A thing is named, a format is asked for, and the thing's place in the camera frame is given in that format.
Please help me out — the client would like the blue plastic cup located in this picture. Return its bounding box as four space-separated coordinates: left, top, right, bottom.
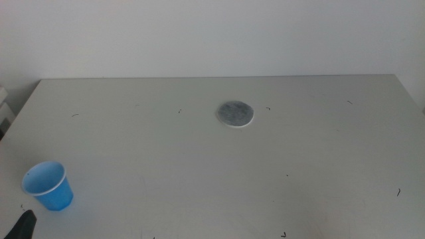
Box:
21 161 74 212

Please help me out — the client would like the grey round cup mat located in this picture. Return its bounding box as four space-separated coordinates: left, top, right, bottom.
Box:
216 100 255 128

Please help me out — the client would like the white box beside table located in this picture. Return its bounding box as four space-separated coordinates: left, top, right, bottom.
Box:
0 85 16 134

